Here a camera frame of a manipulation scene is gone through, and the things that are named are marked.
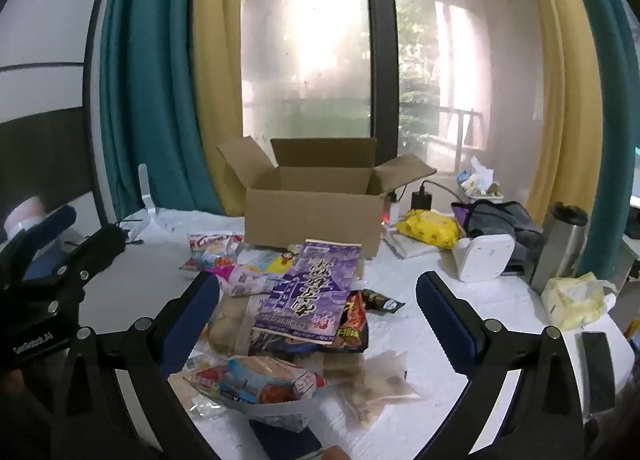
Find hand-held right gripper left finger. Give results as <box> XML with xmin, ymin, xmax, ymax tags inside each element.
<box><xmin>52</xmin><ymin>271</ymin><xmax>221</xmax><ymax>460</ymax></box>

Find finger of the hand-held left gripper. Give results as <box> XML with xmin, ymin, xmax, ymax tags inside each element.
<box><xmin>0</xmin><ymin>205</ymin><xmax>78</xmax><ymax>285</ymax></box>
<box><xmin>22</xmin><ymin>225</ymin><xmax>127</xmax><ymax>313</ymax></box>

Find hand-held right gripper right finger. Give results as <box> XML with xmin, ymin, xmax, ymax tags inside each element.
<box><xmin>416</xmin><ymin>270</ymin><xmax>621</xmax><ymax>460</ymax></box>

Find blue white snack packet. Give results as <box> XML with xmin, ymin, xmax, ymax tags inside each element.
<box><xmin>170</xmin><ymin>355</ymin><xmax>328</xmax><ymax>421</ymax></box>

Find large purple snack packet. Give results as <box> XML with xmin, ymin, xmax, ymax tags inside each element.
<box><xmin>250</xmin><ymin>239</ymin><xmax>363</xmax><ymax>347</ymax></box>

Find cardboard box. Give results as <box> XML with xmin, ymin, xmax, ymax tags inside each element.
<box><xmin>216</xmin><ymin>136</ymin><xmax>438</xmax><ymax>261</ymax></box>

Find pink white container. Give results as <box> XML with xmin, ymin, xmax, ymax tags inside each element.
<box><xmin>4</xmin><ymin>196</ymin><xmax>48</xmax><ymax>241</ymax></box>

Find beige bread packet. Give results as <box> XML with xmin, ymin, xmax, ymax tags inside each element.
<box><xmin>207</xmin><ymin>292</ymin><xmax>261</xmax><ymax>356</ymax></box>

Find white pink snack packet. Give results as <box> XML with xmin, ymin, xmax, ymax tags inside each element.
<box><xmin>220</xmin><ymin>262</ymin><xmax>291</xmax><ymax>297</ymax></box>

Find small black snack packet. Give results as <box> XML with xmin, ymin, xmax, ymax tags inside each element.
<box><xmin>361</xmin><ymin>288</ymin><xmax>405</xmax><ymax>315</ymax></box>

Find white phone stand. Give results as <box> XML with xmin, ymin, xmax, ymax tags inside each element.
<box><xmin>120</xmin><ymin>164</ymin><xmax>161</xmax><ymax>245</ymax></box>

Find red white snack packet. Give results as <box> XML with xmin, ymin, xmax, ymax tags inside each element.
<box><xmin>179</xmin><ymin>232</ymin><xmax>246</xmax><ymax>275</ymax></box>

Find white plastic device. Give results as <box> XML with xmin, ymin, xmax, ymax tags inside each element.
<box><xmin>452</xmin><ymin>234</ymin><xmax>516</xmax><ymax>283</ymax></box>

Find white book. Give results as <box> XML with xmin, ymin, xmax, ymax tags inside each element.
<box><xmin>385</xmin><ymin>230</ymin><xmax>456</xmax><ymax>261</ymax></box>

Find clear nut packet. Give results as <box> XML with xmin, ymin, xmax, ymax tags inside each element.
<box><xmin>325</xmin><ymin>350</ymin><xmax>431</xmax><ymax>428</ymax></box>

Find yellow wet wipes pack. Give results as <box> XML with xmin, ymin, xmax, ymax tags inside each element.
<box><xmin>396</xmin><ymin>208</ymin><xmax>462</xmax><ymax>248</ymax></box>

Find orange yellow snack packet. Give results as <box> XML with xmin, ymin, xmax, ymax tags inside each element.
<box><xmin>267</xmin><ymin>250</ymin><xmax>301</xmax><ymax>273</ymax></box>

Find grey bag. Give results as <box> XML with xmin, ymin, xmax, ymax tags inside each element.
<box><xmin>452</xmin><ymin>199</ymin><xmax>546</xmax><ymax>261</ymax></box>

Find black charger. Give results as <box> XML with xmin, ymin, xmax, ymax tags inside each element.
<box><xmin>411</xmin><ymin>180</ymin><xmax>436</xmax><ymax>213</ymax></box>

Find white power adapter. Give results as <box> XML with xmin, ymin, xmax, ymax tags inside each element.
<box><xmin>384</xmin><ymin>190</ymin><xmax>401</xmax><ymax>227</ymax></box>

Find pale yellow tissue pack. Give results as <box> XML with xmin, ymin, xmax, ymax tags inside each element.
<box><xmin>540</xmin><ymin>272</ymin><xmax>618</xmax><ymax>331</ymax></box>

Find white storage basket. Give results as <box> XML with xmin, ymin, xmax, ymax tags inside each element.
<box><xmin>457</xmin><ymin>175</ymin><xmax>503</xmax><ymax>204</ymax></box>

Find steel thermos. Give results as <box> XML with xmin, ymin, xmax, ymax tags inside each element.
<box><xmin>530</xmin><ymin>201</ymin><xmax>590</xmax><ymax>297</ymax></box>

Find dark blue packet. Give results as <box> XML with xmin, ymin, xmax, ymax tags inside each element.
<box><xmin>247</xmin><ymin>420</ymin><xmax>323</xmax><ymax>460</ymax></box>

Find black phone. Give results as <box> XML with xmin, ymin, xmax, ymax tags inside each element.
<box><xmin>580</xmin><ymin>331</ymin><xmax>617</xmax><ymax>416</ymax></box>

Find teal curtain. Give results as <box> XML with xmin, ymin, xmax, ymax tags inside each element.
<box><xmin>565</xmin><ymin>0</ymin><xmax>640</xmax><ymax>285</ymax></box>
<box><xmin>99</xmin><ymin>0</ymin><xmax>226</xmax><ymax>215</ymax></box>

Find yellow curtain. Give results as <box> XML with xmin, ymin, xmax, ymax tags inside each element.
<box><xmin>192</xmin><ymin>0</ymin><xmax>248</xmax><ymax>218</ymax></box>
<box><xmin>525</xmin><ymin>0</ymin><xmax>601</xmax><ymax>225</ymax></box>

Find black cable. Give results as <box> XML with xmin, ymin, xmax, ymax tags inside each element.
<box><xmin>420</xmin><ymin>180</ymin><xmax>473</xmax><ymax>201</ymax></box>

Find black window frame post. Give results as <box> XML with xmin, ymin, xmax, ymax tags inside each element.
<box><xmin>362</xmin><ymin>0</ymin><xmax>401</xmax><ymax>175</ymax></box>

